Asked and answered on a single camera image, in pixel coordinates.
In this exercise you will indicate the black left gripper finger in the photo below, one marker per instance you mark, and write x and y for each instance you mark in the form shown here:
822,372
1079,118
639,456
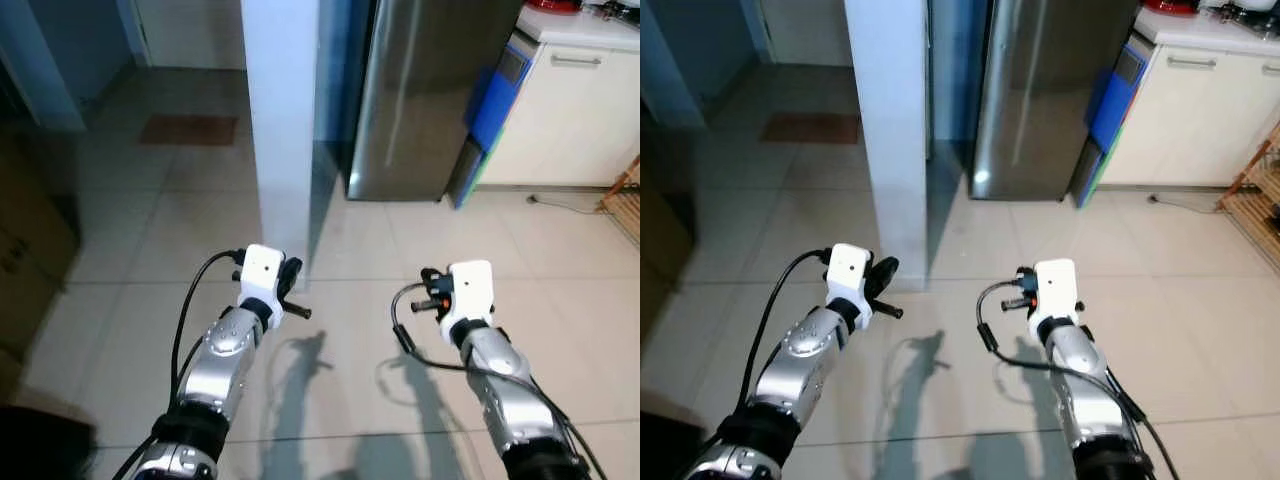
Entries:
290,276
882,275

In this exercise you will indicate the red pot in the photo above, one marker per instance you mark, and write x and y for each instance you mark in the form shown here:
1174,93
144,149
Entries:
552,5
1170,5

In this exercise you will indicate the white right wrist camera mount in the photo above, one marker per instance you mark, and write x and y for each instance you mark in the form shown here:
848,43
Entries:
1057,285
470,285

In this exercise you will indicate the white door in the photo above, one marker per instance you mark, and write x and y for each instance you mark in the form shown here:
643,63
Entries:
805,30
190,30

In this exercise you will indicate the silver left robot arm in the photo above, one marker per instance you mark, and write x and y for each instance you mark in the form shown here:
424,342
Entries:
800,355
215,365

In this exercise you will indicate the brown door mat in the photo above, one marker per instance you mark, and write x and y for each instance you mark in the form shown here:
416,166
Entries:
188,130
810,128

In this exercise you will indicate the blue flat panel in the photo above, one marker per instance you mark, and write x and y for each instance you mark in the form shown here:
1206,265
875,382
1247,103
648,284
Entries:
1115,120
495,120

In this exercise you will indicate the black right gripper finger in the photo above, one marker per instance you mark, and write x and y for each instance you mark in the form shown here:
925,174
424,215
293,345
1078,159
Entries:
1026,278
436,280

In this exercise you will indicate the wooden slatted rack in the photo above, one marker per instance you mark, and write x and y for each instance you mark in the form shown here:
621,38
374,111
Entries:
1255,200
625,205

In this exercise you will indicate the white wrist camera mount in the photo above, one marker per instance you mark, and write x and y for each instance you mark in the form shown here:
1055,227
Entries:
470,285
262,268
1057,285
848,268

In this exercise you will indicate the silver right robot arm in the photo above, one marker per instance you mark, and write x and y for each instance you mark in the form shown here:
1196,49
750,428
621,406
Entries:
505,385
1085,385

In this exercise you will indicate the stainless steel fridge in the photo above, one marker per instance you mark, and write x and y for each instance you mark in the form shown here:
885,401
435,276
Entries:
420,90
1040,90

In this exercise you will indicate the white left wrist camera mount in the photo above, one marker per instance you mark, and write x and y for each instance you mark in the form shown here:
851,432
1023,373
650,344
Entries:
848,268
262,268

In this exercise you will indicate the white kitchen cabinet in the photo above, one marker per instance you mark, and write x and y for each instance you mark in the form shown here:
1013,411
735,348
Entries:
1190,120
570,120

